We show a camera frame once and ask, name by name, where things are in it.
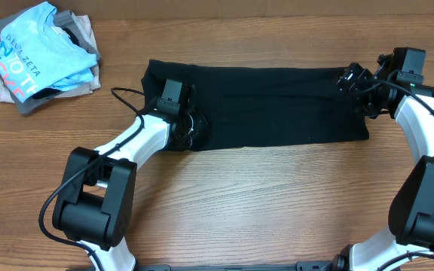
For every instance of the beige folded garment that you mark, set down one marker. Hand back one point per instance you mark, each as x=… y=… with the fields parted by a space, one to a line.
x=5 y=95

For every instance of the light blue printed t-shirt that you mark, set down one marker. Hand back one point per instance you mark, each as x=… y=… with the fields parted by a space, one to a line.
x=35 y=54

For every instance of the grey folded garment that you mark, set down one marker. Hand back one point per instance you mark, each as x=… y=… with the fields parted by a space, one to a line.
x=68 y=22

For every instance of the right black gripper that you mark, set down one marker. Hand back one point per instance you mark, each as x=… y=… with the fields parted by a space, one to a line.
x=351 y=79

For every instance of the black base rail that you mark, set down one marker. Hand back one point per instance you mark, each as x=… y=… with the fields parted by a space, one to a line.
x=320 y=265

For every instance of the black t-shirt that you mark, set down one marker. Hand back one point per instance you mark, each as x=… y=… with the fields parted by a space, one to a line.
x=247 y=107

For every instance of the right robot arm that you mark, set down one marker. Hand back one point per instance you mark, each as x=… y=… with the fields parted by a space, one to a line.
x=397 y=89

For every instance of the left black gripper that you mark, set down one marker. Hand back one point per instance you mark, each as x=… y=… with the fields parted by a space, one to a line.
x=201 y=123

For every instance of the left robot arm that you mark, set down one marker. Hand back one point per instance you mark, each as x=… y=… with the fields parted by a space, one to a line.
x=93 y=204

